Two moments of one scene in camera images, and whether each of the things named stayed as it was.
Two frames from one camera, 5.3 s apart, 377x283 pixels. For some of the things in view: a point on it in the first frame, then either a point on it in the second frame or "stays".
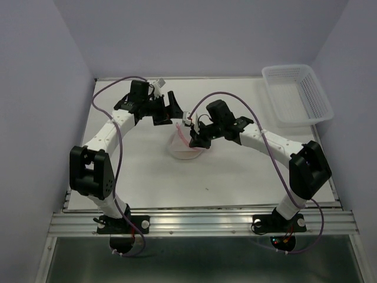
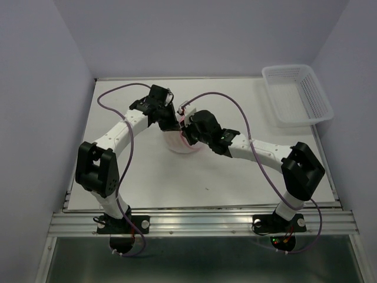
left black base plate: x=121 y=226 stays
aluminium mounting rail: x=207 y=223 stays
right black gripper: x=197 y=140 to x=185 y=132
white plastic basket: x=296 y=96 stays
